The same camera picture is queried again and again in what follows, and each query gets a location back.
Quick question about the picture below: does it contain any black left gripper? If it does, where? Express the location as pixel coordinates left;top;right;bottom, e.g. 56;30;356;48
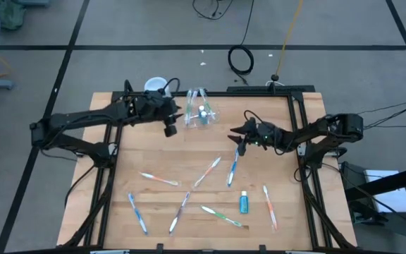
132;90;185;138

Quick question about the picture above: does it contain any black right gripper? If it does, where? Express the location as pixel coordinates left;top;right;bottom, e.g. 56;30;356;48
228;118;274;157

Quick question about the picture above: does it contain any blue toothbrush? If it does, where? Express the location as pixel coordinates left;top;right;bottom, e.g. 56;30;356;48
191;90;199;117
127;191;149;236
226;148;240;188

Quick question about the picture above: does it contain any orange toothbrush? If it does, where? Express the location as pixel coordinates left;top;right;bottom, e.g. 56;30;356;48
192;156;222;188
138;171;180;187
262;184;278;232

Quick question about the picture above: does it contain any purple toothbrush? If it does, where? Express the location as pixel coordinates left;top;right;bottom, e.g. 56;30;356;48
168;190;192;236

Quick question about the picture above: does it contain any clear acrylic organizer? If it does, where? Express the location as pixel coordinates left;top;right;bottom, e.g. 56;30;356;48
183;87;221;130

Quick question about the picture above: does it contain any white wipes canister green label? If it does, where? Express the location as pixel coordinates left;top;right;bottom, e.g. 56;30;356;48
143;75;173;98

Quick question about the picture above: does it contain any black table plate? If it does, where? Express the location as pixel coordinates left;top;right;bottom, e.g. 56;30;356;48
226;84;316;95

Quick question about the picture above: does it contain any black beam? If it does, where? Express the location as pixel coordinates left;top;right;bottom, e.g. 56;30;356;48
343;163;406;202

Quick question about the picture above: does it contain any white box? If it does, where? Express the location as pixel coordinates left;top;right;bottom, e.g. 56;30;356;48
362;169;406;214

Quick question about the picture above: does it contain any green bag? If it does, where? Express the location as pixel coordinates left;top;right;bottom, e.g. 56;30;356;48
0;0;27;31

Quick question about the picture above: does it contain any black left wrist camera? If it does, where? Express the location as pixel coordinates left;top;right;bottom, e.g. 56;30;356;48
156;90;173;104

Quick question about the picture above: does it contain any black right camera cable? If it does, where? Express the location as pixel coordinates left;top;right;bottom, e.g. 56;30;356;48
242;109;261;125

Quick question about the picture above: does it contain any black camera cable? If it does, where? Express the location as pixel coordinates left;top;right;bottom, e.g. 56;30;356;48
242;109;261;125
161;77;182;97

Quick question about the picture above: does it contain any black left camera cable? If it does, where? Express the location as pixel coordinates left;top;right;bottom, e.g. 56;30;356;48
161;77;182;97

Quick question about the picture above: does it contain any black aluminium table frame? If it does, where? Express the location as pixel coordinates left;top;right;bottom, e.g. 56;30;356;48
60;79;357;254

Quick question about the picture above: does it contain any black coiled floor cable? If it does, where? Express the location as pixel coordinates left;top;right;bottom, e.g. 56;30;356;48
227;44;255;76

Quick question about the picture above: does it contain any yellow hanging cable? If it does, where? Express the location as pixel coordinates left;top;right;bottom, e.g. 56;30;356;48
276;0;305;77

